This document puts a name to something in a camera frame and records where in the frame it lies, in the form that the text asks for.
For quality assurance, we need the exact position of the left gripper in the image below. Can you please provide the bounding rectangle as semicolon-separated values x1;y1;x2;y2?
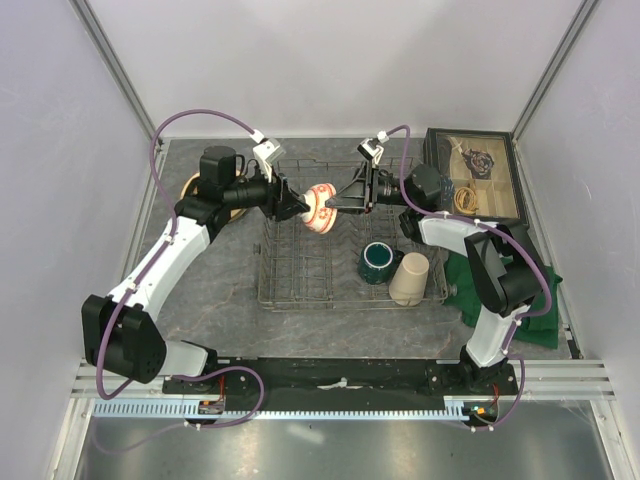
223;160;309;222

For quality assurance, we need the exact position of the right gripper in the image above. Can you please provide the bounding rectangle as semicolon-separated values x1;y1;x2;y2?
322;161;415;216

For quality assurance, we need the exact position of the white red patterned bowl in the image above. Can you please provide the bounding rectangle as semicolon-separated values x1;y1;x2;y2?
300;183;338;235

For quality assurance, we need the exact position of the cream bird plate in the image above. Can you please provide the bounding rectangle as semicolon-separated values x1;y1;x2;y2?
180;173;247;222

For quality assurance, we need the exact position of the dark green mug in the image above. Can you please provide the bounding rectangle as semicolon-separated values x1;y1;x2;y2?
357;241;405;285

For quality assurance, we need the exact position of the beige cup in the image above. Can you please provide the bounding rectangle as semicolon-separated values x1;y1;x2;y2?
389;252;430;307

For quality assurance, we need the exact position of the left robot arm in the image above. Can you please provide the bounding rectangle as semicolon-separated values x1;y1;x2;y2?
81;140;309;393

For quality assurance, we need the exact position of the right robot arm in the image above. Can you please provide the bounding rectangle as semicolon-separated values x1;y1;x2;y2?
327;161;552;394

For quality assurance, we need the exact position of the black glass-lid display box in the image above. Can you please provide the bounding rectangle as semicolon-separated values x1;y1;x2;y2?
423;128;528;224

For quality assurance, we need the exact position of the green cloth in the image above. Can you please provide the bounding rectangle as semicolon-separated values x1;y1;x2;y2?
444;252;563;349

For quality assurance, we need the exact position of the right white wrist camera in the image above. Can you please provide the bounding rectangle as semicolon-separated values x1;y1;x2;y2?
357;130;389;165

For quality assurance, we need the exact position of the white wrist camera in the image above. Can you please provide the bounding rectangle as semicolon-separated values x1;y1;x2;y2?
250;129;284;182
357;130;389;165

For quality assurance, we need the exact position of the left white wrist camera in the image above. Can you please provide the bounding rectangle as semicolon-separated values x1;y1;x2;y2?
250;129;284;182

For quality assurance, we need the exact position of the wire dish rack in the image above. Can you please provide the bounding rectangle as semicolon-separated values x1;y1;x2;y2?
256;157;450;312

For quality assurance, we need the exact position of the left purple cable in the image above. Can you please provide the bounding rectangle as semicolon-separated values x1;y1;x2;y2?
90;107;266;454

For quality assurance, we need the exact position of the purple cable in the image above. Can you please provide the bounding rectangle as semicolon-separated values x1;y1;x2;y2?
379;124;555;434
90;107;266;454

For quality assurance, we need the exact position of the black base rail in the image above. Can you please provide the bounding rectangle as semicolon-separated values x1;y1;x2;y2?
162;355;521;407

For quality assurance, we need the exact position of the slotted cable duct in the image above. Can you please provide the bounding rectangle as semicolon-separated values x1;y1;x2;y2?
91;398;485;422

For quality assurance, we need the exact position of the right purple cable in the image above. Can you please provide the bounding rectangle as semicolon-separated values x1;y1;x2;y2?
379;124;555;434

